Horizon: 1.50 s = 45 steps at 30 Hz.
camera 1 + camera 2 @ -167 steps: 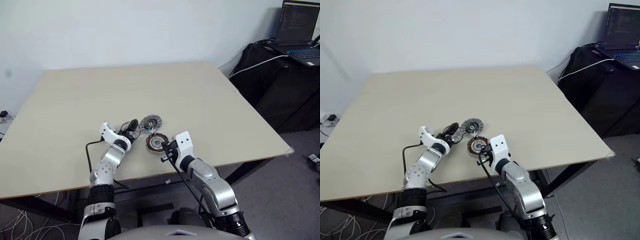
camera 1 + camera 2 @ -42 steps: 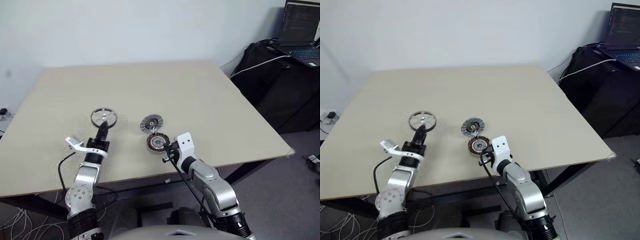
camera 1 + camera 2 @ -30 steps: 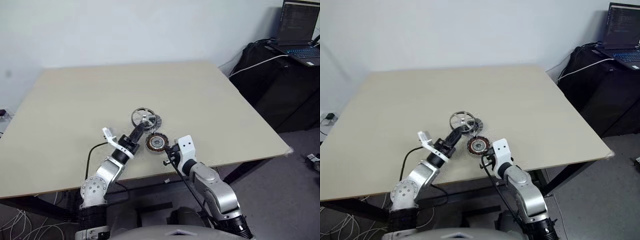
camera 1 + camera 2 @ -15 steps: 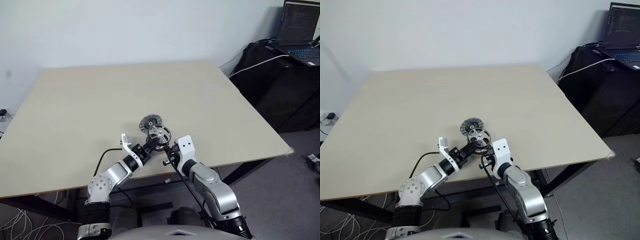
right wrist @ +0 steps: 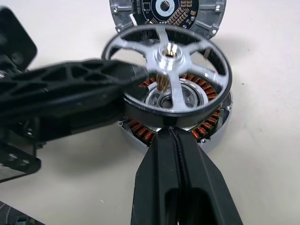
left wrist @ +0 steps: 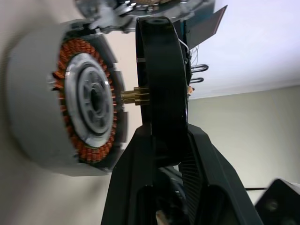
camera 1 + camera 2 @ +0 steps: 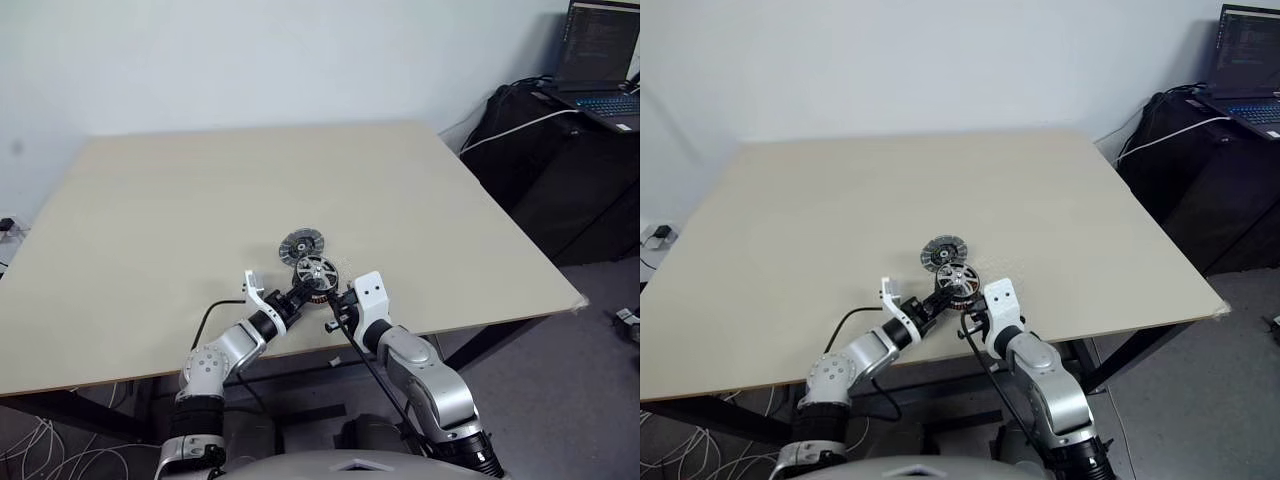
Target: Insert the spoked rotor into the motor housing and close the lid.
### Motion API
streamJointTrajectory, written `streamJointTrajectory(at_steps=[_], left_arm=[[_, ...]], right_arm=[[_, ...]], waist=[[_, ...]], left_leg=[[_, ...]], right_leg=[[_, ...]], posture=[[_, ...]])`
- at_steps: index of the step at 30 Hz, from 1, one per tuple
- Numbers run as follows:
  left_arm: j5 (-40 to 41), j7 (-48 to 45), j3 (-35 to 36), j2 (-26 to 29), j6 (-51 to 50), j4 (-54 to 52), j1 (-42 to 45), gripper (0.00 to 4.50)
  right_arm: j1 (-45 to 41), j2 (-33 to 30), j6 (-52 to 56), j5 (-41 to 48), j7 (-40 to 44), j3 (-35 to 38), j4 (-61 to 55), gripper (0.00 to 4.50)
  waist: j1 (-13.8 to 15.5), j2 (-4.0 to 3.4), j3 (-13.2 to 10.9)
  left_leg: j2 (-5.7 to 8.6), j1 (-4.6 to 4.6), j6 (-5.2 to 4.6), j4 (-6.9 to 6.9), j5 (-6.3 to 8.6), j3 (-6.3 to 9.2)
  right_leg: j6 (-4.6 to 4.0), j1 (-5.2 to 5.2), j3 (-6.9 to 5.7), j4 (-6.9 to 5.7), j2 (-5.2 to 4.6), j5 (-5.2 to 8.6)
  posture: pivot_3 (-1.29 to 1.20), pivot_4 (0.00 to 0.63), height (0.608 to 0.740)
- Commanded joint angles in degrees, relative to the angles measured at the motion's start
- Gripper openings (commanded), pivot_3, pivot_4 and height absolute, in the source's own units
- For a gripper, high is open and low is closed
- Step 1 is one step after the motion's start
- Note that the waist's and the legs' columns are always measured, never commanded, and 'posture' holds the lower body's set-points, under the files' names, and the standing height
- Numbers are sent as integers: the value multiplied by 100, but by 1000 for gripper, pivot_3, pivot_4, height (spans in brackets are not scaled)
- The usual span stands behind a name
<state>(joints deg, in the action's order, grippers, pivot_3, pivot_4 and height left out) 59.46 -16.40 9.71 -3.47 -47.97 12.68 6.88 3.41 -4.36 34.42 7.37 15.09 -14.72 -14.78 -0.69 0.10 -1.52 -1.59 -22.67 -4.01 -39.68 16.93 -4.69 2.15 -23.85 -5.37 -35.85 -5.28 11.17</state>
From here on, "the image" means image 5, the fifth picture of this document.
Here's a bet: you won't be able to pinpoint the silver motor cover circuit board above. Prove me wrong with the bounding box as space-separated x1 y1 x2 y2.
109 0 223 40

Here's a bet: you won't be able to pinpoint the black rotor ring silver spokes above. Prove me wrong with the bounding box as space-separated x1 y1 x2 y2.
101 23 233 128

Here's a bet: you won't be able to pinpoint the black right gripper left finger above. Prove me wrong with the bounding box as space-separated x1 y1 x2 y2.
132 127 186 225

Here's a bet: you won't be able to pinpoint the small grey round object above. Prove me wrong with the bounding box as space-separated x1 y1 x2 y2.
117 46 234 155

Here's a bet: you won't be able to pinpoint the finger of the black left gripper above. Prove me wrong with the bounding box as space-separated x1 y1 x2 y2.
0 85 128 143
0 59 148 99

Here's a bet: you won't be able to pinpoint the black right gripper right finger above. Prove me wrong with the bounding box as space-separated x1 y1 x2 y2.
172 127 244 225

